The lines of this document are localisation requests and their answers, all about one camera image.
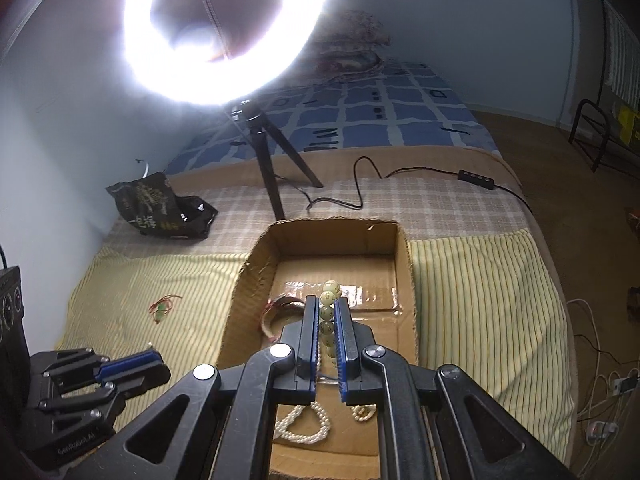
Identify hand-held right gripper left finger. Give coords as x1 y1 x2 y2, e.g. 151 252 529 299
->
65 295 321 480

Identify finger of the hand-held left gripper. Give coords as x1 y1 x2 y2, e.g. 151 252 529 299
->
42 362 172 416
47 349 162 380

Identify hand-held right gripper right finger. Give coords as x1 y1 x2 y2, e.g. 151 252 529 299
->
334 297 576 480

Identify thin metal bangle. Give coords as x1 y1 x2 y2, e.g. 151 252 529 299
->
259 296 307 343

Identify pale green bead bracelet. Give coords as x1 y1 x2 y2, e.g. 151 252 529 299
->
320 280 343 368

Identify cardboard box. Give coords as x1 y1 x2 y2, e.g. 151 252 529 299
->
217 217 421 478

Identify white pearl necklace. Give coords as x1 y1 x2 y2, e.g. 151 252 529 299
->
274 400 378 445

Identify yellow striped cloth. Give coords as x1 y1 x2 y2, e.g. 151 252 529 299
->
57 227 573 466

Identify black snack bag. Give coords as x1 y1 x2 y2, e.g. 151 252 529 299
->
106 171 219 241

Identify black tripod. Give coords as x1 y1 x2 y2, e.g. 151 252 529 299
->
225 100 325 222

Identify beige plaid blanket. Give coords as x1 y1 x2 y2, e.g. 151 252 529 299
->
107 162 531 261

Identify blue patterned bedsheet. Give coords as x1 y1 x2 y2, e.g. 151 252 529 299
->
165 60 501 176

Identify white power strip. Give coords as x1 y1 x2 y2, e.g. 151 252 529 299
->
612 371 640 396

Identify floral pillow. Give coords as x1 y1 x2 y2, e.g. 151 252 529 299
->
310 10 392 81

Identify black clothes rack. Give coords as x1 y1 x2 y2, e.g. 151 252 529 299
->
570 0 640 173

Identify yellow box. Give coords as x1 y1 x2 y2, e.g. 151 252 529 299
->
617 105 640 143

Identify striped white towel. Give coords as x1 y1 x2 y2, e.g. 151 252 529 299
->
602 5 640 106

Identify red string green pendant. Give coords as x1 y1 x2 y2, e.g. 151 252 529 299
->
149 295 183 323

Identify black cable with controller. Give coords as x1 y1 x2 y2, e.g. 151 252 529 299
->
277 156 523 211

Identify white floor cables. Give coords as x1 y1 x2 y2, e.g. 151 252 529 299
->
567 299 640 441

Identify ring light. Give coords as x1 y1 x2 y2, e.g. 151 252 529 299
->
122 0 328 106

